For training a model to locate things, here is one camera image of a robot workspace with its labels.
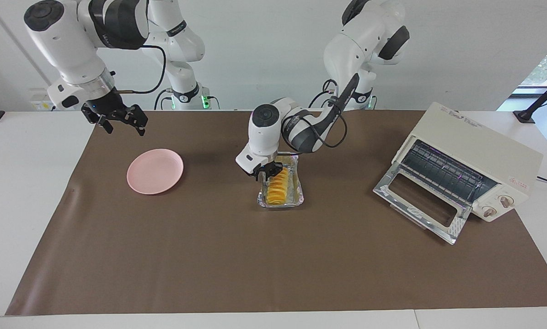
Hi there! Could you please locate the sliced golden bread loaf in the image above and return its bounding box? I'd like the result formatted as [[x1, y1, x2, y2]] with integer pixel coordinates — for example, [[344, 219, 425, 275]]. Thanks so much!
[[267, 167, 290, 205]]

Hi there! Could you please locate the aluminium foil tray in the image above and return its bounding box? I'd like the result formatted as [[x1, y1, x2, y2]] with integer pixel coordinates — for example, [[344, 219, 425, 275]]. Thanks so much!
[[257, 153, 305, 209]]

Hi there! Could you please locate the silver glass oven door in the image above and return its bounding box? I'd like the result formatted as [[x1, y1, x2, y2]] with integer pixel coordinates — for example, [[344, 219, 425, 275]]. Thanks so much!
[[373, 163, 473, 245]]

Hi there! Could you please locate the cream toaster oven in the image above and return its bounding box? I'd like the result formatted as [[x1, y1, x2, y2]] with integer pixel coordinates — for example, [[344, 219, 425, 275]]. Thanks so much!
[[373, 101, 544, 245]]

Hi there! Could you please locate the pink round plate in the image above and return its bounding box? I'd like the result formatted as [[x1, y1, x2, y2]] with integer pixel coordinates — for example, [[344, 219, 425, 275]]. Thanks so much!
[[127, 149, 184, 195]]

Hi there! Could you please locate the brown table mat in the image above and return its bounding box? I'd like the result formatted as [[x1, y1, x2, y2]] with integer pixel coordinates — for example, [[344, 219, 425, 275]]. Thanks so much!
[[5, 110, 547, 316]]

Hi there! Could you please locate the black right arm base cable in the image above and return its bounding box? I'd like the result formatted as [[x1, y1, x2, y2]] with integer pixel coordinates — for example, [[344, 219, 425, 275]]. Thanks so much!
[[154, 88, 173, 110]]

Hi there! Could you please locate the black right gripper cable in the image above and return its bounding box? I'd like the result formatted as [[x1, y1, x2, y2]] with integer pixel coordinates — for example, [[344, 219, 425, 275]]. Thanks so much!
[[113, 43, 167, 95]]

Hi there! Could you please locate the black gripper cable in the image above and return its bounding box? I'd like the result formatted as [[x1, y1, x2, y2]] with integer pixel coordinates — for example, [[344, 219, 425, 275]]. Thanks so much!
[[308, 80, 348, 149], [113, 43, 167, 95]]

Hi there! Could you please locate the white wall socket strip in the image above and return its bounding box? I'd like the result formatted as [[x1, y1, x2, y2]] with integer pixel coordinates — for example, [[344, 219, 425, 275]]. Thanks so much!
[[29, 88, 55, 111]]

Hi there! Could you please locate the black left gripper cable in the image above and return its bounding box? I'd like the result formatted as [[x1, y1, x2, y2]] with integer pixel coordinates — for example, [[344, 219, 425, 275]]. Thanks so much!
[[308, 80, 348, 149]]

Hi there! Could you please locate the dark oven wire rack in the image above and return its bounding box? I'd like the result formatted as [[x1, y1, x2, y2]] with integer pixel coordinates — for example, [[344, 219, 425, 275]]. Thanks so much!
[[399, 139, 498, 206]]

